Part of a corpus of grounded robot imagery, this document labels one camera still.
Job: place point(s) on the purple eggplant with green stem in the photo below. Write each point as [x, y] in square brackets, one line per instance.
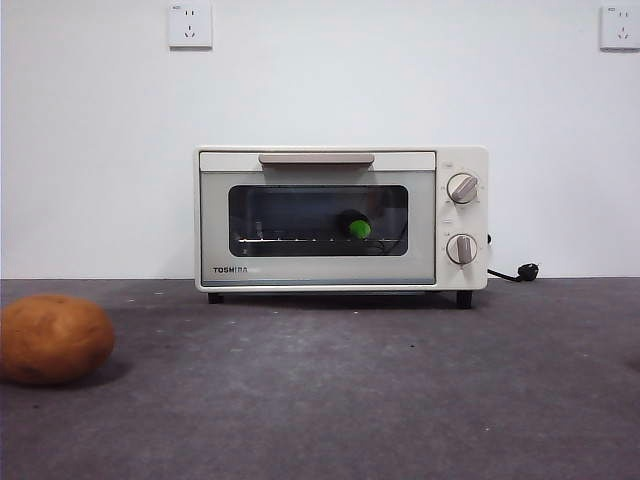
[359, 229]

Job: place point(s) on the round oven timer knob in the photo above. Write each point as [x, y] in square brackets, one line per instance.
[462, 249]

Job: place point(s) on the white toaster oven body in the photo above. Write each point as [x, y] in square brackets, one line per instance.
[462, 280]

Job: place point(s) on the round oven temperature knob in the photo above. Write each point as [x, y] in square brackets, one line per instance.
[462, 188]

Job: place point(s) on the brown potato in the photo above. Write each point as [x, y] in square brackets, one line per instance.
[50, 340]

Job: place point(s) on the white wall socket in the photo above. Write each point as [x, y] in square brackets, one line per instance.
[190, 27]
[620, 27]

